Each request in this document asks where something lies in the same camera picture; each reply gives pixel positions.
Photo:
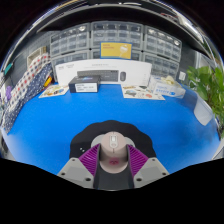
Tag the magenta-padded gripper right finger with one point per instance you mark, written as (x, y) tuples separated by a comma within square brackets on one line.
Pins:
[(151, 171)]

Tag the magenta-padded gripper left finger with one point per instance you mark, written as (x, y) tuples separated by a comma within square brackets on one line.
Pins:
[(75, 171)]

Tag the beige computer mouse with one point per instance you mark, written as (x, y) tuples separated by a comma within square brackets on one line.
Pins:
[(113, 151)]

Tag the black mouse pad with eyes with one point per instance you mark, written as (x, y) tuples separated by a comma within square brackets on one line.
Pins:
[(110, 126)]

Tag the printed picture sheet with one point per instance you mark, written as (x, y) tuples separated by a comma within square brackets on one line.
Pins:
[(53, 91), (141, 92)]

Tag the white blue tissue pack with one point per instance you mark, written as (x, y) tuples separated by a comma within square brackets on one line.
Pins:
[(166, 89)]

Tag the small dark box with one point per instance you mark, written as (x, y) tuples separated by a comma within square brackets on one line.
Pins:
[(83, 86)]

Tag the yellow red object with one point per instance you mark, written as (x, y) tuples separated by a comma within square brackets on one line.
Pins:
[(48, 81)]

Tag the long white keyboard box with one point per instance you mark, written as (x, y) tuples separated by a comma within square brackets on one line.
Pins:
[(66, 71)]

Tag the green potted plant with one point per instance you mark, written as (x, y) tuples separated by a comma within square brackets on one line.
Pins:
[(208, 86)]

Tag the red white checkered cloth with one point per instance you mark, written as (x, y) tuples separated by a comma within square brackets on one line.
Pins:
[(28, 80)]

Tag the purple object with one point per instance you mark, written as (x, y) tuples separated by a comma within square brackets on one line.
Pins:
[(8, 93)]

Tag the white woven basket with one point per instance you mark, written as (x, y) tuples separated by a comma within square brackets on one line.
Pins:
[(36, 56)]

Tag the teal object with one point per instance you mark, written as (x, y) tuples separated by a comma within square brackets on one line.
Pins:
[(8, 68)]

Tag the yellow card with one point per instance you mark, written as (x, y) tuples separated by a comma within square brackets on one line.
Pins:
[(116, 50)]

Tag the white wall socket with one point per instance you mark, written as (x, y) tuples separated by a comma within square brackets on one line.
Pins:
[(182, 76)]

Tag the dark wall shelf unit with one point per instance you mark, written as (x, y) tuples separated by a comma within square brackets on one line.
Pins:
[(116, 15)]

